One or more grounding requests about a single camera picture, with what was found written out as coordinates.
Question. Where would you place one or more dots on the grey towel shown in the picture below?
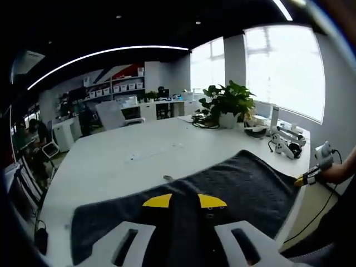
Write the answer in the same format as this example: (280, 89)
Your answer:
(250, 178)

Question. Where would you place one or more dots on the white game controller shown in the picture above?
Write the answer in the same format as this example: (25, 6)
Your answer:
(282, 147)
(292, 135)

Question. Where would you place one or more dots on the person's dark clothing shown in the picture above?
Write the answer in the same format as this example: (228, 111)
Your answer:
(333, 219)

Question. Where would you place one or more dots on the white upright box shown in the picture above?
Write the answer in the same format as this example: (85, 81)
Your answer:
(274, 118)

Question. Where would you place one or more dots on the grey mesh chair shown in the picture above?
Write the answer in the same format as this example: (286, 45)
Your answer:
(308, 256)

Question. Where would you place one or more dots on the wide window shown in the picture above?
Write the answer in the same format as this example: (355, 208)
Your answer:
(283, 69)

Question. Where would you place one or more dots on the potted green plant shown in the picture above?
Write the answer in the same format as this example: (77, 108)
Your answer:
(229, 101)

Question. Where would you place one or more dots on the white chair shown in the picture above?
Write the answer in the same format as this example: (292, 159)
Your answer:
(51, 150)

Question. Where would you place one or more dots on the white cabinet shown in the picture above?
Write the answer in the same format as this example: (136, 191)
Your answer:
(65, 133)

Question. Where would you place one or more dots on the grey office chair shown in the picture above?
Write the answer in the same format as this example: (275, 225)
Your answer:
(111, 115)

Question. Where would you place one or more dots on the white desk row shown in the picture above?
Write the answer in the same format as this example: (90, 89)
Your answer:
(172, 108)

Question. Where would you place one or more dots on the small green desk plant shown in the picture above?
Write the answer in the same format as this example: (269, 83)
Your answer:
(150, 96)

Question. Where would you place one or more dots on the narrow window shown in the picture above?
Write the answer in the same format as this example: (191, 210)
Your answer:
(207, 66)

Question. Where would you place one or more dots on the small black monitor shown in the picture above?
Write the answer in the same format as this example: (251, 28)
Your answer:
(165, 92)

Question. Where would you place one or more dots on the short ceiling light strip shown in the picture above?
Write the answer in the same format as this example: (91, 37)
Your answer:
(283, 9)

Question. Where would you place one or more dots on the large black monitor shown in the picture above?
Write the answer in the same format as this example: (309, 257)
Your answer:
(78, 92)

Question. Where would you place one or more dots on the long ceiling light strip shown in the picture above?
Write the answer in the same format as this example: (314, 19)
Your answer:
(97, 54)

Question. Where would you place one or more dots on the wall shelf with white boxes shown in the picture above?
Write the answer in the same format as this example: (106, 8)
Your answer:
(122, 84)

